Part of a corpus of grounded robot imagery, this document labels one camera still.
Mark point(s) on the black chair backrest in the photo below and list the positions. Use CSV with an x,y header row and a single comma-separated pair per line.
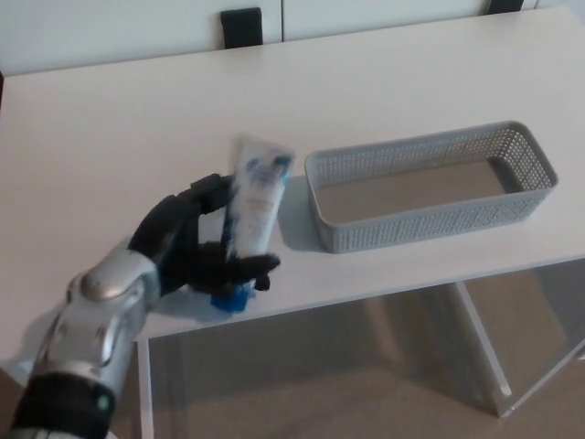
x,y
242,27

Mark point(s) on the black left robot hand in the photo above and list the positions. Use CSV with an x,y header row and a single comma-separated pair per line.
x,y
178,238

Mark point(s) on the grey perforated plastic basket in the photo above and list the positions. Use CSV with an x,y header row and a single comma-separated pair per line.
x,y
429,183

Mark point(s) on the white table frame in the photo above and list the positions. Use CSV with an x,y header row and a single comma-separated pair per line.
x,y
320,361

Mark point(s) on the white blue-capped shampoo tube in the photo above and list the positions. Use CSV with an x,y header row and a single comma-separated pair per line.
x,y
256,201

